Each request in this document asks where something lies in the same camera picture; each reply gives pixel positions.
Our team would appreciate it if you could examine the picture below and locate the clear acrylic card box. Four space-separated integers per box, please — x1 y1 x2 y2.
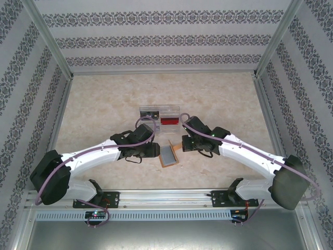
139 105 182 136

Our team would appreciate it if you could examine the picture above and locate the red card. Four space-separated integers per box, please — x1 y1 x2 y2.
160 117 180 126

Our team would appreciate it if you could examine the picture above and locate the black mounting plate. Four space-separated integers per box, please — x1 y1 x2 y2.
211 190 258 208
72 191 121 209

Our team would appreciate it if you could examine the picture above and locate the small control board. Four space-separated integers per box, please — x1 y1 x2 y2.
85 210 108 220
230 209 248 222

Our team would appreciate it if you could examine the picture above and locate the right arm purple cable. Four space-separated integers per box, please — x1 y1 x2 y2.
179 112 321 226

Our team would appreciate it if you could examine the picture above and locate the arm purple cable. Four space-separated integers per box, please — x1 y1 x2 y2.
179 112 321 226
35 116 159 229

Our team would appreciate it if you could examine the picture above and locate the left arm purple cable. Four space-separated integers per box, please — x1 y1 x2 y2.
35 116 159 229

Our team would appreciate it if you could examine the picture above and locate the horizontal aluminium base rail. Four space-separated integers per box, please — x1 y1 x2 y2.
24 187 305 209

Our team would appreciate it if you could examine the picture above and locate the slotted grey cable duct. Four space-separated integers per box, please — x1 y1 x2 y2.
35 209 233 222

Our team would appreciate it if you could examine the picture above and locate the aluminium side rail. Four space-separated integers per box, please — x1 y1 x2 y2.
39 77 74 192
253 75 291 187

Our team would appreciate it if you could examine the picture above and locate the aluminium back rail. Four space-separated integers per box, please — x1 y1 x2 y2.
71 69 257 77

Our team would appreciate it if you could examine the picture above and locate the aluminium frame post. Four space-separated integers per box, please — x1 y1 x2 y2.
253 0 305 78
19 0 75 79

